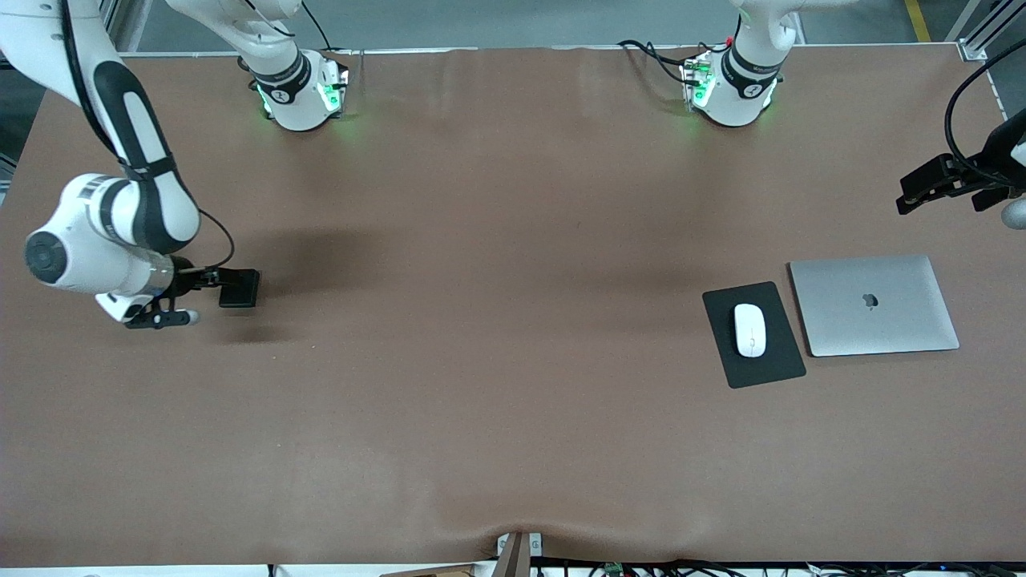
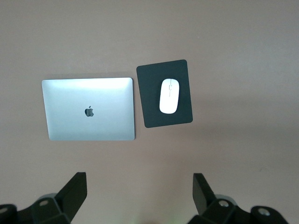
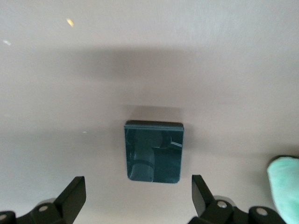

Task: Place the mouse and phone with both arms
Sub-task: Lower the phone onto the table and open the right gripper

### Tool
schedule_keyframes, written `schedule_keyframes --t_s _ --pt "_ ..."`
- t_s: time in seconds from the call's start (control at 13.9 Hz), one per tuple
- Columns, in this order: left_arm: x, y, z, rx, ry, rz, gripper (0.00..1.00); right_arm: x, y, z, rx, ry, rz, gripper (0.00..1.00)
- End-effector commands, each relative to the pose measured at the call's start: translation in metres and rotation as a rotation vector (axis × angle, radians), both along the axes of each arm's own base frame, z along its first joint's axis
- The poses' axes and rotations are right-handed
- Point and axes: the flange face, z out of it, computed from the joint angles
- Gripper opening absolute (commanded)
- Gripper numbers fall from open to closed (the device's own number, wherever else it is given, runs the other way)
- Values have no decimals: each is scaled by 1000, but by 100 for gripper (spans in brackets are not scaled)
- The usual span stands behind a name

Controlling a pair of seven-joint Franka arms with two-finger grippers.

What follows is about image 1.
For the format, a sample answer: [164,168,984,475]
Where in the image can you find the silver closed laptop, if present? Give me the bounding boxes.
[788,255,960,358]

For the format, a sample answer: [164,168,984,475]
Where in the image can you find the black mouse pad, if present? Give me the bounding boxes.
[702,280,807,389]

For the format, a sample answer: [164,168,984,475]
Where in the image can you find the brown table cover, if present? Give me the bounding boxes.
[0,44,1026,568]

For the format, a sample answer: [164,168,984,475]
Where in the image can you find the aluminium frame post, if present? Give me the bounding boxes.
[958,0,1026,62]

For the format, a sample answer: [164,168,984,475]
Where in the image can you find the black arm base cable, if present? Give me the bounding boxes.
[300,0,339,54]
[617,38,708,89]

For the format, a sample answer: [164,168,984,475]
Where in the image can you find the white computer mouse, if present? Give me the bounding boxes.
[733,303,768,358]

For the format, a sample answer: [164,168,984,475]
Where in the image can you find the black square phone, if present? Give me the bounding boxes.
[218,268,262,310]

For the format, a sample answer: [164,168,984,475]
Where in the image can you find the camera mount post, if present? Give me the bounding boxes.
[495,531,543,577]

